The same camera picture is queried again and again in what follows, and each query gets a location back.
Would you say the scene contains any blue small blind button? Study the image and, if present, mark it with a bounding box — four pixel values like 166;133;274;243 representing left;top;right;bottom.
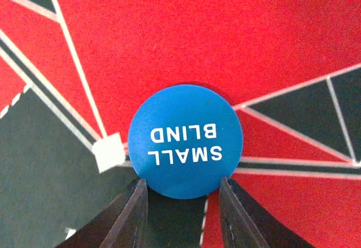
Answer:
128;85;244;200

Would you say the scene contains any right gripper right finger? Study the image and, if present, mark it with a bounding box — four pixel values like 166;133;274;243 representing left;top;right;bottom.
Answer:
219;177;312;247

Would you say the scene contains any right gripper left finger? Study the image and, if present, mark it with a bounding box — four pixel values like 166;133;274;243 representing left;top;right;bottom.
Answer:
63;179;148;247

